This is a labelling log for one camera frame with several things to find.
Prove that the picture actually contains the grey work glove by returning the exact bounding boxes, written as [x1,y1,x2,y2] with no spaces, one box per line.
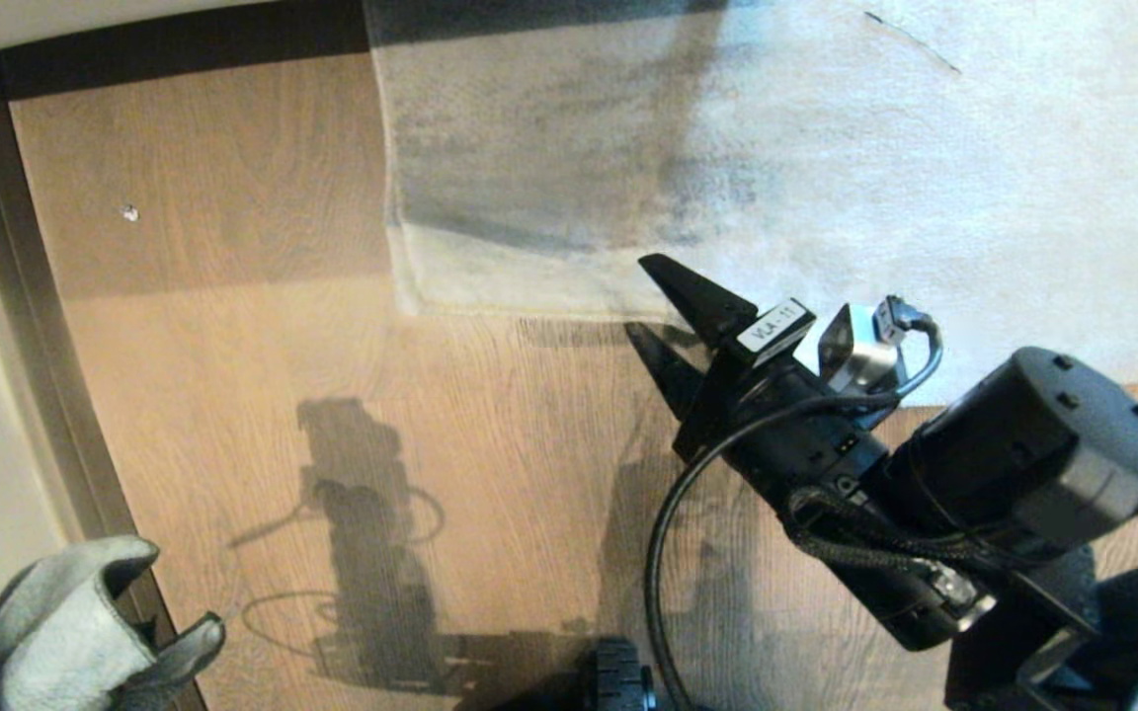
[0,535,227,711]

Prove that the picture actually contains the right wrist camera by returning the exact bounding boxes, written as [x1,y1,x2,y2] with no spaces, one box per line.
[794,294,928,398]

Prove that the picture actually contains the white grey rug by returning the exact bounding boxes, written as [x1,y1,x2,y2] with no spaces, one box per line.
[364,0,1138,408]

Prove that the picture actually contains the black cable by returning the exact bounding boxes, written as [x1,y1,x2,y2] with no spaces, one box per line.
[644,311,945,711]

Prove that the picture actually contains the dark floor trim strip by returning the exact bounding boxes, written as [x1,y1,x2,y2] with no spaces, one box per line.
[0,54,209,711]

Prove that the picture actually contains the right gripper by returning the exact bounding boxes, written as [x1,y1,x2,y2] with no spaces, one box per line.
[624,253,894,507]

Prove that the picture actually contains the black ribbed wheel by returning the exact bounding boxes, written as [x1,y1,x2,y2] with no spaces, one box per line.
[584,638,657,711]

